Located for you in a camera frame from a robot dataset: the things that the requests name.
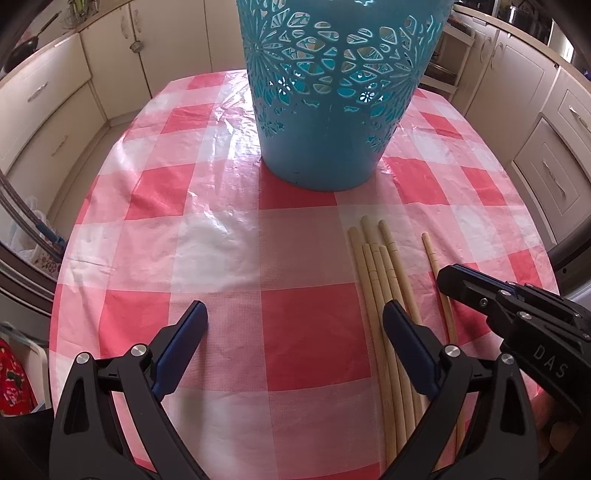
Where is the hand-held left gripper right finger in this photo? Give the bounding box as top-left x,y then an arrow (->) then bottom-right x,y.
382,299 -> 540,480

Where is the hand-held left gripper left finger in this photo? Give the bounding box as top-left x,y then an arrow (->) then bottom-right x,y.
48,300 -> 208,480

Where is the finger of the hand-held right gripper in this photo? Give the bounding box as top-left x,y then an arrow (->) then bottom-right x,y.
450,263 -> 519,297
437,266 -> 519,341

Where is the pale wooden chopstick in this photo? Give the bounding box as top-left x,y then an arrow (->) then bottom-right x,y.
361,215 -> 416,435
421,233 -> 467,462
379,244 -> 419,416
362,244 -> 409,446
379,220 -> 423,333
348,227 -> 398,469

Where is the blue perforated plastic basket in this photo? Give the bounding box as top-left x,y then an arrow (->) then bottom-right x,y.
236,0 -> 455,192

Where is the person's right hand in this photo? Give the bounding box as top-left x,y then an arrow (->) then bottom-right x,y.
538,399 -> 583,467

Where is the pink checkered plastic tablecloth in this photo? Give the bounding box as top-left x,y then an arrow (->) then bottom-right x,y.
48,69 -> 561,480

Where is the cream cabinet with panelled drawers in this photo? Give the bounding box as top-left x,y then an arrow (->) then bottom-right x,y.
450,4 -> 591,259

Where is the red floral cloth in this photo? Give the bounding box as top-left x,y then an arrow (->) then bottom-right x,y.
0,339 -> 38,416

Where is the mop with blue clip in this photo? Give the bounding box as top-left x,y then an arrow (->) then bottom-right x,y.
0,175 -> 66,252

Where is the person's dark clothing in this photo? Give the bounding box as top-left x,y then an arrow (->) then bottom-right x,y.
0,408 -> 61,480

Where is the white plastic bag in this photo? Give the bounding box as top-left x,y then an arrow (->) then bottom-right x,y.
9,196 -> 61,278

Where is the white storage trolley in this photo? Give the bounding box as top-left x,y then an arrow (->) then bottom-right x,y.
422,23 -> 476,100

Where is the cream cabinet with wide drawers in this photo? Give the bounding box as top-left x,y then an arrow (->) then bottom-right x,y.
0,32 -> 112,222

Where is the cream sink cabinet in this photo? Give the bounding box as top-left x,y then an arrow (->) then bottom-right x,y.
76,0 -> 250,100

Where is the black frying pan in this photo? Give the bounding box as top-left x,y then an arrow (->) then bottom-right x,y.
2,11 -> 63,75

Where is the dark sliding door frame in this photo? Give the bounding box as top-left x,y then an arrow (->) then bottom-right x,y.
0,171 -> 65,319

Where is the wall utensil rack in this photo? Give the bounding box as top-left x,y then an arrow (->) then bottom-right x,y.
58,0 -> 100,24

